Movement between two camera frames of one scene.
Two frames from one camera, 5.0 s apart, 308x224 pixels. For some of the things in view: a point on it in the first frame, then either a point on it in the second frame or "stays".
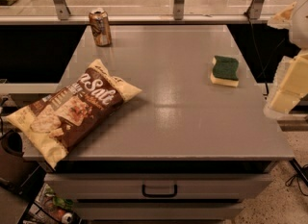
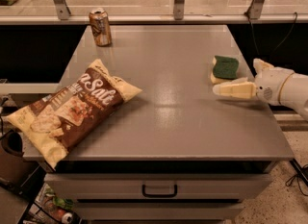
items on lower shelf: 51,206 stays
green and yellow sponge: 224,72 stays
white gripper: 299,29 -> 269,85
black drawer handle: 159,195 stays
